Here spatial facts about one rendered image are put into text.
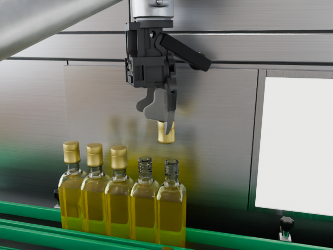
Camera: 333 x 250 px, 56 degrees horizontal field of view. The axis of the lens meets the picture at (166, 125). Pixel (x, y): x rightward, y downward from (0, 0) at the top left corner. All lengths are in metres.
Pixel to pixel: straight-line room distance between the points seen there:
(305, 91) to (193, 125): 0.25
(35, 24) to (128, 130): 0.56
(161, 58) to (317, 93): 0.35
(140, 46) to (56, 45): 0.32
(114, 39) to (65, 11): 0.51
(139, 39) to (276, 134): 0.37
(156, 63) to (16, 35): 0.35
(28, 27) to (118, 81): 0.53
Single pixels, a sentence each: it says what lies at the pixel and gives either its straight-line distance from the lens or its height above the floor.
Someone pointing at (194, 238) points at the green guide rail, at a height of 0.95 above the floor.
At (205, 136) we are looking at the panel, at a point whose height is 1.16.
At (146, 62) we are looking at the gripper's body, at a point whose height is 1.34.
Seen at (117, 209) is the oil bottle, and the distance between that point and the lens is 0.71.
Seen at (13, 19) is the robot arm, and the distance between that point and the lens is 0.25.
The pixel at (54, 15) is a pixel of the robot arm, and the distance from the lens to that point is 0.27.
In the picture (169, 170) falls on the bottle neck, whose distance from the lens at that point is 0.64.
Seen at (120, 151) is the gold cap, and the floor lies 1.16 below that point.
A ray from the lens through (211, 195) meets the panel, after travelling 0.80.
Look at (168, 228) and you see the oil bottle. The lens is 0.69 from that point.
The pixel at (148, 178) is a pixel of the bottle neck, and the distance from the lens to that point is 0.67.
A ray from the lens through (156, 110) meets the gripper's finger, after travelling 0.59.
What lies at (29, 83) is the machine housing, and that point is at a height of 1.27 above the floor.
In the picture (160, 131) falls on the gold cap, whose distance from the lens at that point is 0.63.
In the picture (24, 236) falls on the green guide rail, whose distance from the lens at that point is 0.83.
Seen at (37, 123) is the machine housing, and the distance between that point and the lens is 0.95.
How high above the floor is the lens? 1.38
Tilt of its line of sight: 15 degrees down
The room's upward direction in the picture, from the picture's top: straight up
